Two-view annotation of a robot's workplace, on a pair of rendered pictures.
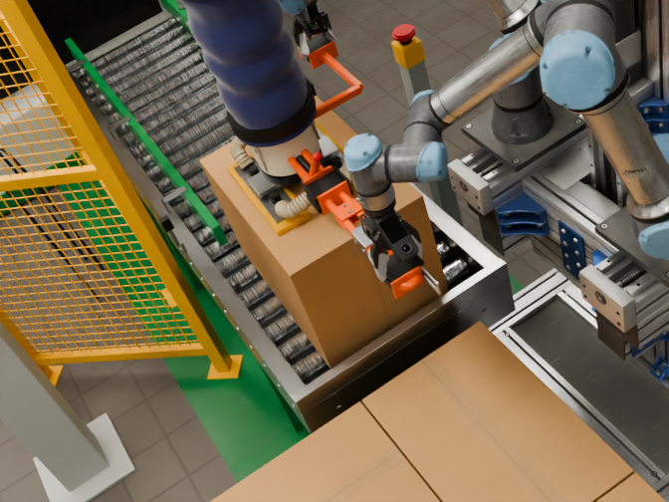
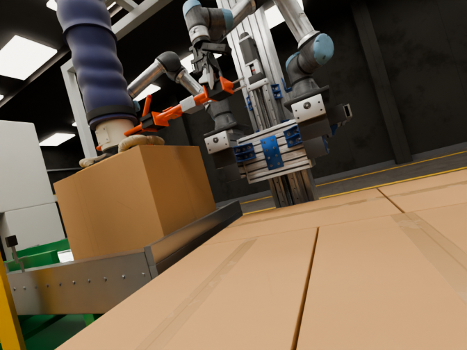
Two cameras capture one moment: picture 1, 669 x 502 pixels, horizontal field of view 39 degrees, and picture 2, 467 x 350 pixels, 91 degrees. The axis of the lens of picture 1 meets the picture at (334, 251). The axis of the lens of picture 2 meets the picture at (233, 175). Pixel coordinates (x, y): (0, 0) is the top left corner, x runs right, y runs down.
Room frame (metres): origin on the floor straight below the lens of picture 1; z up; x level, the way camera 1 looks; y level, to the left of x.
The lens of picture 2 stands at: (0.86, 0.58, 0.73)
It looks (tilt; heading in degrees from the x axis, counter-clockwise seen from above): 1 degrees up; 310
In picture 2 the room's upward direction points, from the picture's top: 16 degrees counter-clockwise
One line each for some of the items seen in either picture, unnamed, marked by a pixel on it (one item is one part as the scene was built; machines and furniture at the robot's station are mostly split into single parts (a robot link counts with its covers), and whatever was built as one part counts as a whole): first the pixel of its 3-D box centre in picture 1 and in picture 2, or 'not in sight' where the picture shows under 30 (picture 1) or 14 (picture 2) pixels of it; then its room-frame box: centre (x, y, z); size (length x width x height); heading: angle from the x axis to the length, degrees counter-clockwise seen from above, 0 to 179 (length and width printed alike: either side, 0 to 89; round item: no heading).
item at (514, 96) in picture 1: (515, 68); (219, 104); (1.76, -0.55, 1.20); 0.13 x 0.12 x 0.14; 135
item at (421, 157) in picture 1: (418, 156); (217, 22); (1.39, -0.22, 1.38); 0.11 x 0.11 x 0.08; 62
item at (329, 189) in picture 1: (328, 189); (154, 121); (1.74, -0.04, 1.08); 0.10 x 0.08 x 0.06; 103
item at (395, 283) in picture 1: (398, 272); (217, 89); (1.40, -0.11, 1.08); 0.08 x 0.07 x 0.05; 13
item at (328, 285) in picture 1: (323, 226); (139, 202); (1.98, 0.01, 0.75); 0.60 x 0.40 x 0.40; 14
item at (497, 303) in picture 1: (411, 357); (214, 245); (1.64, -0.09, 0.47); 0.70 x 0.03 x 0.15; 106
